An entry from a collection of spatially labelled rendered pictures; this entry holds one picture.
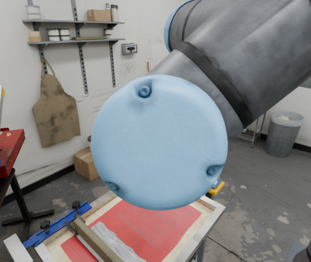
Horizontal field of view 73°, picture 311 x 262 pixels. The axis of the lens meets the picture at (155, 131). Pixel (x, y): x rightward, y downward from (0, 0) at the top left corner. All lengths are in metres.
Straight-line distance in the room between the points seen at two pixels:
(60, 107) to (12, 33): 0.88
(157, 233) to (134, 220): 0.15
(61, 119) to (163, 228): 2.10
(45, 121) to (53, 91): 0.37
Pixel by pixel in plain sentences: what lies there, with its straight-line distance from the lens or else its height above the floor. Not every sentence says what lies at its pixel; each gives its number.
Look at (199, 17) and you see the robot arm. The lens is 0.20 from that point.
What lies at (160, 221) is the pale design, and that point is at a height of 0.96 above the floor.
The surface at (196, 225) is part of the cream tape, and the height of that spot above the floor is 0.96.
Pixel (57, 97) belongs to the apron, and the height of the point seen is 1.12.
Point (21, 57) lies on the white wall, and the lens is 2.71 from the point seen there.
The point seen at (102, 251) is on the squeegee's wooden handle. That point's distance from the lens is 1.01.
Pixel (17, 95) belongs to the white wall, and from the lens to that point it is 2.73.
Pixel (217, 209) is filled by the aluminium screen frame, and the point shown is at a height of 0.99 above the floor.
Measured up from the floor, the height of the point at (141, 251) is 0.96.
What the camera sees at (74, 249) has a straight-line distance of 1.17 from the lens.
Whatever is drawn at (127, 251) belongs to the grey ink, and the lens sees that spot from 1.10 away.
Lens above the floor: 1.87
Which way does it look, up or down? 26 degrees down
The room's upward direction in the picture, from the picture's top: straight up
